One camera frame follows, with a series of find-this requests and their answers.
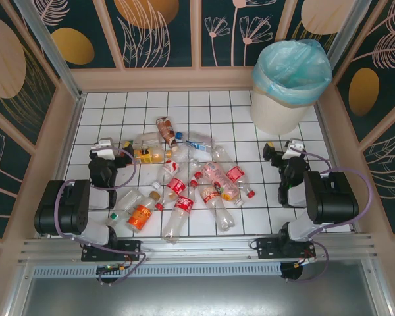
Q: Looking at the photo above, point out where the clear bottle blue label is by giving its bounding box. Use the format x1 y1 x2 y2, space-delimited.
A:
174 130 215 153

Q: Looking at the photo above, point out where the clear plastic bottle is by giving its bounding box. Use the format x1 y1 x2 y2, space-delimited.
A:
174 144 203 165

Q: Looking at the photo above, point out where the white ribbed waste bin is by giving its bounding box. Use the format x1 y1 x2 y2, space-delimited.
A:
250 82 317 135

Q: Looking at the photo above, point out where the pink drink bottle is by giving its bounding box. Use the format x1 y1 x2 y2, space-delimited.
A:
200 161 245 207

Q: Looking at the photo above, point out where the clear bottle red star label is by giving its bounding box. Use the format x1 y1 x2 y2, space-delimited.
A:
193 171 235 233

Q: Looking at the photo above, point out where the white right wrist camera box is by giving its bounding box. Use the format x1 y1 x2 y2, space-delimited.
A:
282 138 306 159

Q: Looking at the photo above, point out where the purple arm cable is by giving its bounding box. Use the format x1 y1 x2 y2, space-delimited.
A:
54 146 149 288
289 147 373 284

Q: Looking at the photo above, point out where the yellow juice bottle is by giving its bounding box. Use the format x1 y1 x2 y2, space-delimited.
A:
133 147 174 165

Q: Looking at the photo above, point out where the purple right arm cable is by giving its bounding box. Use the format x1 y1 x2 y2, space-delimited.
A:
289 147 373 284

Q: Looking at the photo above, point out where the red bottle cap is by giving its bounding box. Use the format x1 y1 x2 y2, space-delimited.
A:
155 164 198 211

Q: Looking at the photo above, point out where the steel sheet panel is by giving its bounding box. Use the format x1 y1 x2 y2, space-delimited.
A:
5 259 394 316

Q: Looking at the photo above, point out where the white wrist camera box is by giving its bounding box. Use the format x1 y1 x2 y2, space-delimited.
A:
89 138 119 161
282 138 306 159

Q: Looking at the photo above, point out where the grey slotted cable duct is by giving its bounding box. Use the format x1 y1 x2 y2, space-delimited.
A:
32 263 283 278

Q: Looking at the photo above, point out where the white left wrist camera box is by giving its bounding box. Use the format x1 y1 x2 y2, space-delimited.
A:
89 138 119 161

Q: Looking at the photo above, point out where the orange label juice bottle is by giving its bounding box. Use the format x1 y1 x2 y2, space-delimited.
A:
126 190 161 234

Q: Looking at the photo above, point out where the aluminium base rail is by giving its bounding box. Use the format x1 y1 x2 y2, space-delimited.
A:
18 232 381 264

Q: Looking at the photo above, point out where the aluminium frame post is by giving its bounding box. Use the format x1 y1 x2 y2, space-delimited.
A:
325 0 371 59
13 0 87 100

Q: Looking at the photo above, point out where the brown chocolate drink bottle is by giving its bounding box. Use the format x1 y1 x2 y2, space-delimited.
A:
155 117 179 149

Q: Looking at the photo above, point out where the large clear red label bottle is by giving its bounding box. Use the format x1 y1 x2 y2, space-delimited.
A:
161 180 198 244

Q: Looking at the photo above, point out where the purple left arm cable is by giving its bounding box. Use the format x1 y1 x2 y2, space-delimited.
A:
54 146 149 288

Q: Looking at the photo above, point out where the slim clear red label bottle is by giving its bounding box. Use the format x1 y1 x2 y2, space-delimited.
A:
211 145 256 199

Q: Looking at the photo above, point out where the aluminium side rail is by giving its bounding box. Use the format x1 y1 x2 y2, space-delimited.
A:
315 98 363 235
51 92 87 240

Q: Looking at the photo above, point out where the small controller board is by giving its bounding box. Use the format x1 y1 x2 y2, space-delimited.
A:
96 263 128 276

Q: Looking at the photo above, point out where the clear bottle white red label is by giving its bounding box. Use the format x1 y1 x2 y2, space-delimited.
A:
151 157 182 191

